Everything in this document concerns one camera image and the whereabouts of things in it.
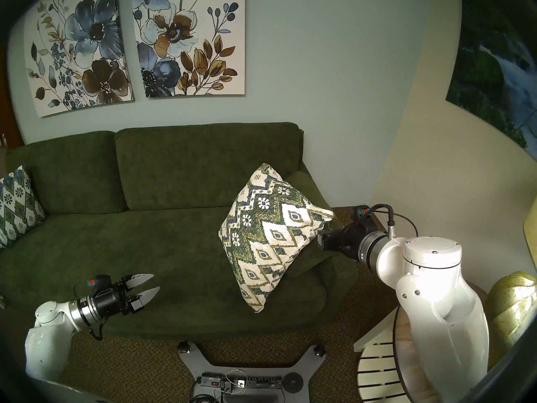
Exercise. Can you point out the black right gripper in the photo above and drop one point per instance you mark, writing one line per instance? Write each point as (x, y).
(346, 240)

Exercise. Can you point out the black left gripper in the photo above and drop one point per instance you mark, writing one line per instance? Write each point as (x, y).
(111, 301)

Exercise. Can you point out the green white patterned throw pillow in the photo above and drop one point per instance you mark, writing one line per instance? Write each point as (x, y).
(16, 205)
(268, 238)

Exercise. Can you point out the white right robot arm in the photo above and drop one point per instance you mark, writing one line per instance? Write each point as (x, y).
(440, 301)

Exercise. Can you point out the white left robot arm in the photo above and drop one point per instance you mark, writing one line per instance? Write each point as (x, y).
(42, 347)

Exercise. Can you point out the green fabric sofa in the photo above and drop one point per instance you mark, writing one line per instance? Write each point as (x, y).
(105, 247)

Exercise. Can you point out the wide green sofa back cushion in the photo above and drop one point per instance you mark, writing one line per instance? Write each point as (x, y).
(188, 167)

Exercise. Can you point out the narrow green sofa back cushion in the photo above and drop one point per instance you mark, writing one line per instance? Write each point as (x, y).
(71, 175)

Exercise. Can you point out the black caster wheel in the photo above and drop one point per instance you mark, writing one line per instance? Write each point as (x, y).
(320, 349)
(183, 346)

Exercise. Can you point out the round wooden side table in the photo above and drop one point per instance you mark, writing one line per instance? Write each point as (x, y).
(409, 364)

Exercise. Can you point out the black power strip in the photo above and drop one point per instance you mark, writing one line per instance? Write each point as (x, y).
(260, 382)

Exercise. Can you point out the black round base knob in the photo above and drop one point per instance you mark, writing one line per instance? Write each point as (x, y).
(293, 382)

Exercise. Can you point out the yellow-green speckled lamp base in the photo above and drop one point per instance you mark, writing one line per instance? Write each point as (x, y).
(512, 310)

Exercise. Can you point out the brown wooden door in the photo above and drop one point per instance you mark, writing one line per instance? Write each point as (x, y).
(10, 125)

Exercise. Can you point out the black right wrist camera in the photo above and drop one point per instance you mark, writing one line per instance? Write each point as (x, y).
(363, 215)

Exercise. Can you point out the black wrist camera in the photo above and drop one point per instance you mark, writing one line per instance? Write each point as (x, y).
(363, 215)
(100, 282)

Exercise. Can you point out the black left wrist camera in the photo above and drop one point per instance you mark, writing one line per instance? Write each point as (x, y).
(100, 282)

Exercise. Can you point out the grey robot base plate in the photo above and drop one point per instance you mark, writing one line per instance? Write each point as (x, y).
(247, 370)

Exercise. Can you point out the waterfall forest wall poster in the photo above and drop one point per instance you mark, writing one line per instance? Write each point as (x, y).
(491, 79)

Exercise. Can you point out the right floral wall painting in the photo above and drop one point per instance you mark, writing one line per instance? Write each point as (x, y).
(188, 37)

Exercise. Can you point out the floral wall painting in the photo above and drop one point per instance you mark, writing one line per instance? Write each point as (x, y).
(188, 37)
(92, 28)

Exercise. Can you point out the left floral wall painting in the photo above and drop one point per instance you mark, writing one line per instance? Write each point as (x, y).
(92, 28)

